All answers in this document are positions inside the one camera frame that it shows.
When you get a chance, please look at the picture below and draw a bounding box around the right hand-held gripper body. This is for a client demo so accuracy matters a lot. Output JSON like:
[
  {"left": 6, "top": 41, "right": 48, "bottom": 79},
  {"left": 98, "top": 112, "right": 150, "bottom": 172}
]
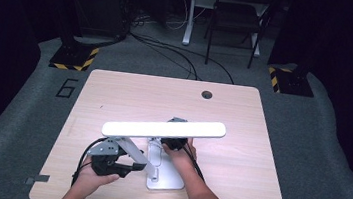
[{"left": 159, "top": 115, "right": 191, "bottom": 153}]

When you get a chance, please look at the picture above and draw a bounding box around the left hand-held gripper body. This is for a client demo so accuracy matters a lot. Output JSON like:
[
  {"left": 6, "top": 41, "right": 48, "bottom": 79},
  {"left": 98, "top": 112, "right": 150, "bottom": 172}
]
[{"left": 85, "top": 136, "right": 136, "bottom": 180}]

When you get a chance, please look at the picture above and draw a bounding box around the white desk lamp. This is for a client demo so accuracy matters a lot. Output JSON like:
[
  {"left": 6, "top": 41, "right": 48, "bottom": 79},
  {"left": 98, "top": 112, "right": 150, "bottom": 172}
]
[{"left": 95, "top": 108, "right": 228, "bottom": 198}]

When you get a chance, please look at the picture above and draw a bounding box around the person's right hand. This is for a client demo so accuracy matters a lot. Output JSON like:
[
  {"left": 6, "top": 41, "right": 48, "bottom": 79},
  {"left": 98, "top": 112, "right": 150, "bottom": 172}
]
[{"left": 160, "top": 134, "right": 200, "bottom": 170}]

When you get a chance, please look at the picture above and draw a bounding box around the person's left hand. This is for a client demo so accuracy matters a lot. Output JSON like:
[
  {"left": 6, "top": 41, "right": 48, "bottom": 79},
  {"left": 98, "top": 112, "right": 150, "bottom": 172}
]
[{"left": 75, "top": 154, "right": 122, "bottom": 196}]

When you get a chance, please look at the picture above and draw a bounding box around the black stand with striped base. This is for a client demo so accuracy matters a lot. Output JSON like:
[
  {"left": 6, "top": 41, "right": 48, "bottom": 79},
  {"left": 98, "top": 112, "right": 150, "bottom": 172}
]
[
  {"left": 265, "top": 61, "right": 318, "bottom": 98},
  {"left": 47, "top": 33, "right": 101, "bottom": 74}
]

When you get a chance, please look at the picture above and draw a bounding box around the black folding chair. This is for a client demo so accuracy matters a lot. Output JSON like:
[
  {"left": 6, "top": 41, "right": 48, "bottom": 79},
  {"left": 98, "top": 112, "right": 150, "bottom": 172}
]
[{"left": 201, "top": 0, "right": 275, "bottom": 73}]

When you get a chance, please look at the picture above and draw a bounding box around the dark curtain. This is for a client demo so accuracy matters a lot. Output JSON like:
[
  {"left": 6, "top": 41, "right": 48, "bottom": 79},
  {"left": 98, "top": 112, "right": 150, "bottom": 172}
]
[
  {"left": 253, "top": 0, "right": 353, "bottom": 199},
  {"left": 0, "top": 0, "right": 73, "bottom": 180}
]

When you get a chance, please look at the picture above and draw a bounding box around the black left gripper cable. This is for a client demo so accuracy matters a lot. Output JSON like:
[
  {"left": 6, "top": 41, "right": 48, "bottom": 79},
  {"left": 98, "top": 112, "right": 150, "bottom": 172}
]
[{"left": 71, "top": 133, "right": 108, "bottom": 190}]

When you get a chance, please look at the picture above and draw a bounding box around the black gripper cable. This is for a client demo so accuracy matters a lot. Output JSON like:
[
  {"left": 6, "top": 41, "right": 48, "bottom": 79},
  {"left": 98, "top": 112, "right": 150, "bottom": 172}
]
[
  {"left": 71, "top": 133, "right": 108, "bottom": 190},
  {"left": 179, "top": 143, "right": 209, "bottom": 181}
]

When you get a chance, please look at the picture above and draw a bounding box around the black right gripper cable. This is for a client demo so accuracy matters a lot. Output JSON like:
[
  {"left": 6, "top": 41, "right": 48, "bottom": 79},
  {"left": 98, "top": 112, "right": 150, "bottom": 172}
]
[{"left": 179, "top": 143, "right": 209, "bottom": 181}]

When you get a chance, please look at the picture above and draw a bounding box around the black table cable grommet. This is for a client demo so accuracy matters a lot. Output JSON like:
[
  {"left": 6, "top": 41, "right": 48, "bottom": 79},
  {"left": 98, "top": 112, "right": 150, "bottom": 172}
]
[{"left": 201, "top": 89, "right": 214, "bottom": 100}]

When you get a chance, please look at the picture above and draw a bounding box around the black floor cable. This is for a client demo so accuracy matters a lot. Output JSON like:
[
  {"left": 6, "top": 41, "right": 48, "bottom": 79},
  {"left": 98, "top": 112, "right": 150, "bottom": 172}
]
[
  {"left": 124, "top": 32, "right": 239, "bottom": 86},
  {"left": 124, "top": 32, "right": 203, "bottom": 81}
]

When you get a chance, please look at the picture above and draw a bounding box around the white cable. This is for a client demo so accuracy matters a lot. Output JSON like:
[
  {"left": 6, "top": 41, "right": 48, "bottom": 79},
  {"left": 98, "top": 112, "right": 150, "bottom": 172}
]
[{"left": 164, "top": 0, "right": 191, "bottom": 32}]

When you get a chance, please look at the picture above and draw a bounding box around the white metal desk frame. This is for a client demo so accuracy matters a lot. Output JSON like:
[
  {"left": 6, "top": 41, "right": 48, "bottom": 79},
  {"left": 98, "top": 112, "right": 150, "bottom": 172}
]
[{"left": 180, "top": 0, "right": 267, "bottom": 58}]

